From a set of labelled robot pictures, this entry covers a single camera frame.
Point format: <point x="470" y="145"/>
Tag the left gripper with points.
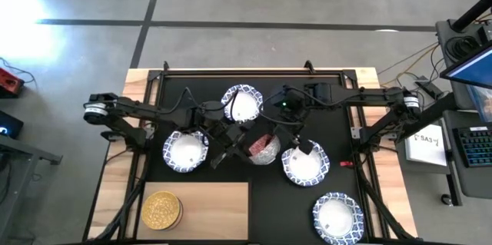
<point x="234" y="133"/>

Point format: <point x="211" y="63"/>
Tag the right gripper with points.
<point x="286" y="128"/>

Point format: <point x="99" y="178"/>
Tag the red zigzag small bowl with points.
<point x="265" y="155"/>

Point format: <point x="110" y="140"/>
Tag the blue white patterned paper bowl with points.
<point x="185" y="152"/>
<point x="305" y="168"/>
<point x="248" y="104"/>
<point x="338" y="218"/>

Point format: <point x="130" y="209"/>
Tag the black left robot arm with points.
<point x="153" y="110"/>

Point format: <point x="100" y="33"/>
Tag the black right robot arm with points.
<point x="357" y="95"/>

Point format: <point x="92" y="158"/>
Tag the light wooden board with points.
<point x="215" y="206"/>

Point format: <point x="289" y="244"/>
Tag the small red tag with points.
<point x="346" y="164"/>

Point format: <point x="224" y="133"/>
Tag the black table mat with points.
<point x="269" y="206"/>

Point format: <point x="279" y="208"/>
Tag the white paper sign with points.
<point x="426" y="151"/>

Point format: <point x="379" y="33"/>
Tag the black power strip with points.
<point x="428" y="87"/>

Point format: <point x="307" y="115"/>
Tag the black caster wheel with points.
<point x="446" y="199"/>

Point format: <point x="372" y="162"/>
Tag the black backlit keyboard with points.
<point x="476" y="147"/>

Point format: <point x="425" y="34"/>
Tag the grey equipment cart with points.
<point x="476" y="183"/>

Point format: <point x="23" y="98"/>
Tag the blue plastic package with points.
<point x="480" y="101"/>

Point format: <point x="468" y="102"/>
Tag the monitor with blue screen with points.
<point x="474" y="69"/>

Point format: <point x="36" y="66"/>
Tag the dark metal stand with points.
<point x="23" y="153"/>

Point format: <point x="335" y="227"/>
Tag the black pole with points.
<point x="473" y="10"/>

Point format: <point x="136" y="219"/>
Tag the black device with blue light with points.
<point x="9" y="126"/>

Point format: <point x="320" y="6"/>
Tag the red device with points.
<point x="9" y="83"/>

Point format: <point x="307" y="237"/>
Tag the black aluminium table frame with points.
<point x="250" y="73"/>

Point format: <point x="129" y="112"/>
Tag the black frame clamp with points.
<point x="166" y="65"/>
<point x="309" y="66"/>

